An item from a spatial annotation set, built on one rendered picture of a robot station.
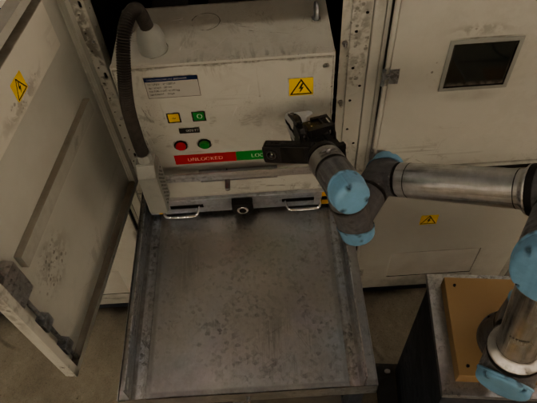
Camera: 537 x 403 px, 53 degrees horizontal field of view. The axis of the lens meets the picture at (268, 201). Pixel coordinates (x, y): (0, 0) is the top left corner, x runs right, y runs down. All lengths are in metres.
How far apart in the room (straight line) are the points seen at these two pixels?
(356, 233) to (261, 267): 0.44
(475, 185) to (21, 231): 0.90
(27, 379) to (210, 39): 1.69
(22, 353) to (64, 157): 1.39
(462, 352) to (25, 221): 1.08
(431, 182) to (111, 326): 1.69
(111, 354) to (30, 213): 1.27
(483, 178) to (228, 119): 0.60
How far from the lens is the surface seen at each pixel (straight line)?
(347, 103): 1.52
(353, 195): 1.03
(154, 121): 1.35
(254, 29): 1.29
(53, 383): 2.46
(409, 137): 1.63
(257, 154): 1.42
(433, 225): 2.03
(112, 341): 2.44
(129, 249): 2.05
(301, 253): 1.52
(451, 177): 1.11
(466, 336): 1.52
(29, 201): 1.23
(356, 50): 1.40
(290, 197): 1.55
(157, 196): 1.38
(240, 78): 1.24
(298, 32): 1.28
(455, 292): 1.57
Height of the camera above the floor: 2.14
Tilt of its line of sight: 53 degrees down
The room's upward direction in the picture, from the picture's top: 5 degrees counter-clockwise
